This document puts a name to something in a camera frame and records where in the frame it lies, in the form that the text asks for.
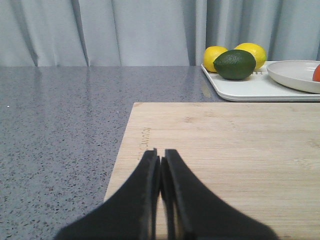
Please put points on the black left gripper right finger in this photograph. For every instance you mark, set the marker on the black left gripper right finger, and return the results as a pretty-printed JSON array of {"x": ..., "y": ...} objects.
[{"x": 194, "y": 212}]

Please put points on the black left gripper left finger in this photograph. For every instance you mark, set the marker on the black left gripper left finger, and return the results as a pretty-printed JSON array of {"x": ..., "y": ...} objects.
[{"x": 129, "y": 214}]

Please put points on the beige round plate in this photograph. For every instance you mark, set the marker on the beige round plate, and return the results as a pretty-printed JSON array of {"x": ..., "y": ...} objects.
[{"x": 295, "y": 74}]

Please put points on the orange mandarin fruit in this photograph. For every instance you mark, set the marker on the orange mandarin fruit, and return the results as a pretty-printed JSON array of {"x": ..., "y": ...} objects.
[{"x": 316, "y": 74}]

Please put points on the white rectangular tray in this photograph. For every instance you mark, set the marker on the white rectangular tray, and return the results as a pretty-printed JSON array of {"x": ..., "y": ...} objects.
[{"x": 258, "y": 87}]

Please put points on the wooden cutting board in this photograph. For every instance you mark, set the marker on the wooden cutting board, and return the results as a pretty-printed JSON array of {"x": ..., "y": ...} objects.
[{"x": 261, "y": 158}]

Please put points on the green lime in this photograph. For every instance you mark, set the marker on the green lime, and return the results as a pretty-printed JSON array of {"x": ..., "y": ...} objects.
[{"x": 235, "y": 64}]

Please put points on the left yellow lemon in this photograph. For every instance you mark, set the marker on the left yellow lemon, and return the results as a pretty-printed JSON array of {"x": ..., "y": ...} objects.
[{"x": 210, "y": 55}]

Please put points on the yellow lemon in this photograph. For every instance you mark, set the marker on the yellow lemon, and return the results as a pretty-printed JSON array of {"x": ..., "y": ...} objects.
[
  {"x": 256, "y": 50},
  {"x": 210, "y": 55}
]

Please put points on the right yellow lemon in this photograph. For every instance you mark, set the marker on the right yellow lemon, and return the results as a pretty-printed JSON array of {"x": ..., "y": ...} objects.
[{"x": 256, "y": 50}]

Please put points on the grey curtain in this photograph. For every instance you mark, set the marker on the grey curtain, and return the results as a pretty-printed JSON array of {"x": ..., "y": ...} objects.
[{"x": 93, "y": 33}]

